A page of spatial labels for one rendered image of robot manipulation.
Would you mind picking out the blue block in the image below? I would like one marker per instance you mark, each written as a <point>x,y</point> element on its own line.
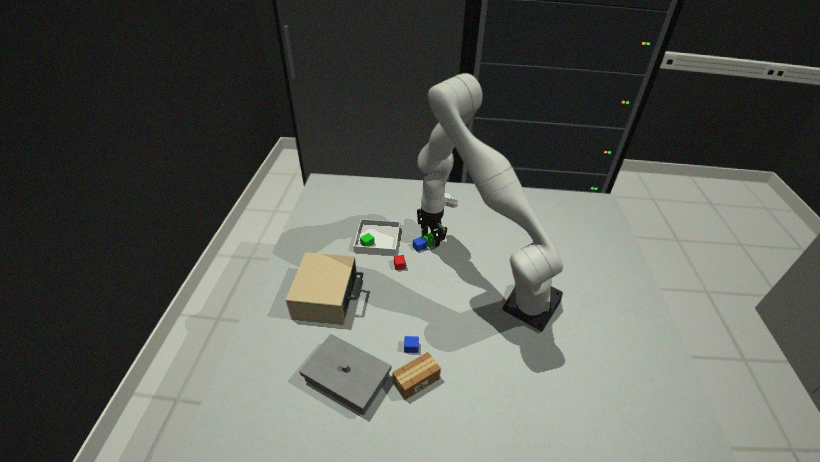
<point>419,244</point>
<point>411,344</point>

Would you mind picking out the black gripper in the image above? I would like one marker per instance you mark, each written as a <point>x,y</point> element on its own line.
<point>433,221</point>

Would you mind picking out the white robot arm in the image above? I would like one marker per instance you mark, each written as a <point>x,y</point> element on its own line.
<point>535,264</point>

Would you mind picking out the brown cardboard box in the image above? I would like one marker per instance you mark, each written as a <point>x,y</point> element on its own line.
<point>416,375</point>

